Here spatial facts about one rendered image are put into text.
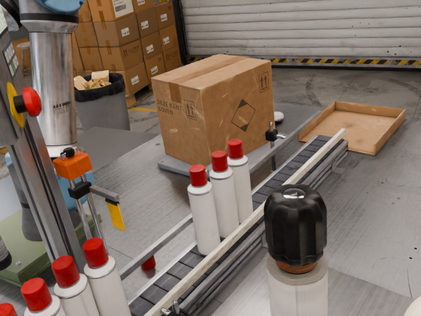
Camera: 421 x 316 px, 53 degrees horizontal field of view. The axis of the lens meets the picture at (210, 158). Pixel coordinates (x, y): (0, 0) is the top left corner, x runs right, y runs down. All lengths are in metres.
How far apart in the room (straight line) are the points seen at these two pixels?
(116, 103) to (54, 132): 2.41
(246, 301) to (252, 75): 0.73
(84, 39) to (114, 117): 1.52
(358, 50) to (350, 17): 0.35
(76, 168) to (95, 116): 2.65
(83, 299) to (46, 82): 0.47
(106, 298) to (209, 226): 0.27
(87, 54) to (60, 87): 3.82
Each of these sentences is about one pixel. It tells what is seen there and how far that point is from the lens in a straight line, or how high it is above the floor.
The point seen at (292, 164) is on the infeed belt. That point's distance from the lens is 1.24.
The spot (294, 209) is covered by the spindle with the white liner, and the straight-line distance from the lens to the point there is 0.54.
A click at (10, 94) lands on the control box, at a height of 1.34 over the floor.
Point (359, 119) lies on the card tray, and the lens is 1.64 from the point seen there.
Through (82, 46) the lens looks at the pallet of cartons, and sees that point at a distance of 4.78.
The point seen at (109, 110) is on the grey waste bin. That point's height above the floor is 0.42.
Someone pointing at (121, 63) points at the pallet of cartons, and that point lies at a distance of 4.51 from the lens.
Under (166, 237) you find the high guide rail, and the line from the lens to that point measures 0.87.
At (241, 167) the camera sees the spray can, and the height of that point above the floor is 1.03.
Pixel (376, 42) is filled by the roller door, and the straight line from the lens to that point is 4.94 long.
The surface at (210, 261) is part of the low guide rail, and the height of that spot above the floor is 0.91.
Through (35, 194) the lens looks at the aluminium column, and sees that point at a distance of 0.77.
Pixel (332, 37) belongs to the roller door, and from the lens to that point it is 5.04.
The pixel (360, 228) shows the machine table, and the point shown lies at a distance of 1.08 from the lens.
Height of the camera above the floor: 1.48
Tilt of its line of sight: 27 degrees down
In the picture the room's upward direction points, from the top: 8 degrees counter-clockwise
